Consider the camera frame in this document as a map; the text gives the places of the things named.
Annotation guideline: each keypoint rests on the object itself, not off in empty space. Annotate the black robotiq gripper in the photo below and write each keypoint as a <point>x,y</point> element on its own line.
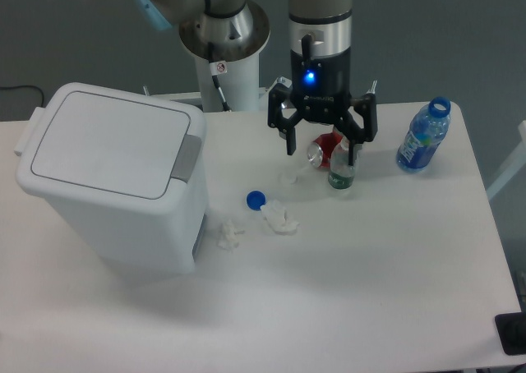
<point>320,94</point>

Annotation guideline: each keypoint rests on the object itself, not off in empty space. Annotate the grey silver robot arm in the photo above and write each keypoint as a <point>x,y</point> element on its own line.
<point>319,43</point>

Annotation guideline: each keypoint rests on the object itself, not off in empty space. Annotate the red soda can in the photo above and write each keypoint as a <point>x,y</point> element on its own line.
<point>320,150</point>

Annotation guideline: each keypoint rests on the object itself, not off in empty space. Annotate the grey trash can push button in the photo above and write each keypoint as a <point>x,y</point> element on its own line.
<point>187,157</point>

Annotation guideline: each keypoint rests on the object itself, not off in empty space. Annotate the white plastic trash can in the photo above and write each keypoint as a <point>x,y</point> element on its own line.
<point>102,159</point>

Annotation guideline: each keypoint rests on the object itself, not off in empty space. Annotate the clear green label bottle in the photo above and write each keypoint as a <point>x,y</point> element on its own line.
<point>343,164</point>

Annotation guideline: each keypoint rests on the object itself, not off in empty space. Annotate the blue bottle cap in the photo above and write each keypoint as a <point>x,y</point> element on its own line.
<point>255,200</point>

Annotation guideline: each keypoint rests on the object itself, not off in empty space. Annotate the crumpled white tissue right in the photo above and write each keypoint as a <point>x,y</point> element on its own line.
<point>276,215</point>

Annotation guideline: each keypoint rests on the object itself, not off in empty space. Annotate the crumpled white tissue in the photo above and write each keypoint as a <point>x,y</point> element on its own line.
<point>276,215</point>
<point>229,235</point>

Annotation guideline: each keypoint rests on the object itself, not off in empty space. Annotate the blue plastic water bottle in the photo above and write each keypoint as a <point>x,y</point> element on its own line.
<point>426,131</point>

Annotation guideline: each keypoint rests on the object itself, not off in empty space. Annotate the crumpled white tissue left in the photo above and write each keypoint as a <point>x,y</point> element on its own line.
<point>229,235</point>

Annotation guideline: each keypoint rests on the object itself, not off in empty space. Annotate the white furniture at right edge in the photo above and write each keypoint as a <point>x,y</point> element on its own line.
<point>513,163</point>

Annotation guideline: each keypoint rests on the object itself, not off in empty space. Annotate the black device at table edge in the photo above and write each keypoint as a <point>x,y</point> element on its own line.
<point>511,330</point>

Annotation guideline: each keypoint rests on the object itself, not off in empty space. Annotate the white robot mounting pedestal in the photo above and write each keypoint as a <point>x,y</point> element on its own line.
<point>236,84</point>

